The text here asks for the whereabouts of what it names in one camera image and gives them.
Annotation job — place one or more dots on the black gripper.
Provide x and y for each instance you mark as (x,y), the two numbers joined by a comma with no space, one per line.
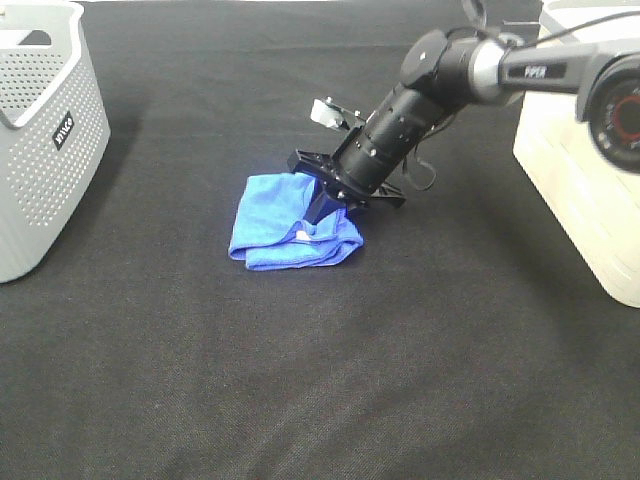
(352,177)

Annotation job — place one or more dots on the blue microfiber towel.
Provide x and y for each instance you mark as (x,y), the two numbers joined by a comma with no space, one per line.
(270,232)

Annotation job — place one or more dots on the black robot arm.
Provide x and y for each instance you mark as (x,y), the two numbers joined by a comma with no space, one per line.
(440,76)

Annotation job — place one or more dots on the black fabric table cover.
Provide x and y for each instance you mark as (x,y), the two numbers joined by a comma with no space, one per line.
(467,338)

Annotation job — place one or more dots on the white plastic storage bin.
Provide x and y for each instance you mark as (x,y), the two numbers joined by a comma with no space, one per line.
(596,203)

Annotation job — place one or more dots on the grey perforated laundry basket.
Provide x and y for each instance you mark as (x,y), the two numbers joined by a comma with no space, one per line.
(54,129)

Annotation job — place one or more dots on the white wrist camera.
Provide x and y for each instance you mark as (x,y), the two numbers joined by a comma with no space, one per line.
(333,116)

